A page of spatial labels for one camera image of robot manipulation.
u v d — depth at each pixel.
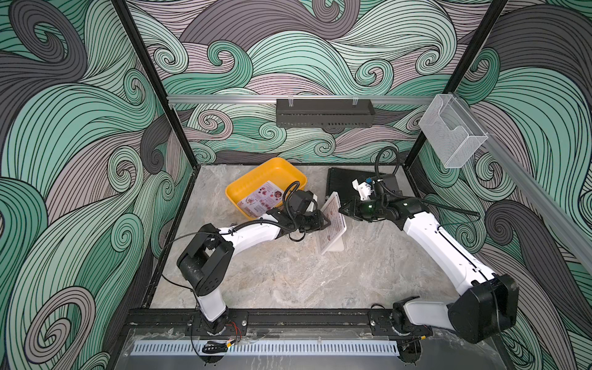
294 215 0.67
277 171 1.14
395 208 0.56
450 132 0.80
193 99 0.95
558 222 0.53
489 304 0.38
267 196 1.07
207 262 0.45
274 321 0.74
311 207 0.70
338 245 0.90
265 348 0.70
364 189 0.73
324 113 0.97
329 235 0.82
